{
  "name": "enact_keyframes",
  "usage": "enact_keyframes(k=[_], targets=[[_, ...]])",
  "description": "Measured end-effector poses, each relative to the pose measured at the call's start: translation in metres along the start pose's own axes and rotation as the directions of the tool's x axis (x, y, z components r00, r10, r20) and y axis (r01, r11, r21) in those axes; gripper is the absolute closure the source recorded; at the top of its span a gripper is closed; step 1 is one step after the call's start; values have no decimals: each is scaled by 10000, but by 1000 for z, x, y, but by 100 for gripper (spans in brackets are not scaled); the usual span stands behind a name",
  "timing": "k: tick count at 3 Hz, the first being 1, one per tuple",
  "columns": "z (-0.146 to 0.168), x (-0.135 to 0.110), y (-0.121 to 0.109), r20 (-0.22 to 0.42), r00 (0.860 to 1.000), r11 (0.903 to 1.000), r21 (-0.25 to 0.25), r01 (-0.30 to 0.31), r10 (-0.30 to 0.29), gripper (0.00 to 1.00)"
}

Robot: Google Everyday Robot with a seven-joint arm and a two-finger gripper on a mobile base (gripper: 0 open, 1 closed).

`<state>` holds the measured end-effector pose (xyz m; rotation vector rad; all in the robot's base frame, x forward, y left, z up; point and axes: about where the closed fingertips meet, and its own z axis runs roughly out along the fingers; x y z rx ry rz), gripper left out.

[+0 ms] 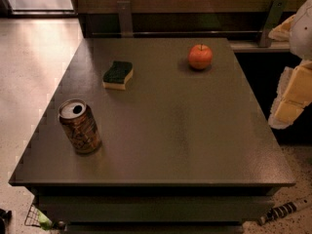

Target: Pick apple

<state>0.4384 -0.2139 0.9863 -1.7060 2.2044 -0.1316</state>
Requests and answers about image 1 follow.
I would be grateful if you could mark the metal bracket post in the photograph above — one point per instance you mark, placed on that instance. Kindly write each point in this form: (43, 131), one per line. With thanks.
(125, 18)
(273, 16)

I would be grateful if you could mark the wire basket with green item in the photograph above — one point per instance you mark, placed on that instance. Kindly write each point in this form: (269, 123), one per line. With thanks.
(35, 218)

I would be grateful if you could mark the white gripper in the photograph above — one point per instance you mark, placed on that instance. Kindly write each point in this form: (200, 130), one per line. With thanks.
(302, 33)

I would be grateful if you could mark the horizontal metal rail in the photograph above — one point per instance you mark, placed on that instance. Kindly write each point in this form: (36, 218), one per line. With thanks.
(214, 33)

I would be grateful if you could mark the black white striped tool handle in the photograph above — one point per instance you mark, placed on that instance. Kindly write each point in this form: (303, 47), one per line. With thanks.
(285, 210)

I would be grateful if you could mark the left metal bracket post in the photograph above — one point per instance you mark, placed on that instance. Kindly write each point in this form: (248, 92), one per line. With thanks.
(125, 18)

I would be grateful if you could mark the red apple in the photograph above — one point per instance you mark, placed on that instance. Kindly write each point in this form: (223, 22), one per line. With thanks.
(200, 56)

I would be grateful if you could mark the right metal bracket post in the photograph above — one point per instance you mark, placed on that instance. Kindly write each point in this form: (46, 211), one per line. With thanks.
(273, 16)

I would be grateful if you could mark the brown soda can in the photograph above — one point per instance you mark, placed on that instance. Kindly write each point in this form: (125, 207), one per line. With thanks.
(79, 124)

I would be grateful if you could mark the green and yellow sponge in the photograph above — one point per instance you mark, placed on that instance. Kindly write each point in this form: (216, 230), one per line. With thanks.
(117, 76)

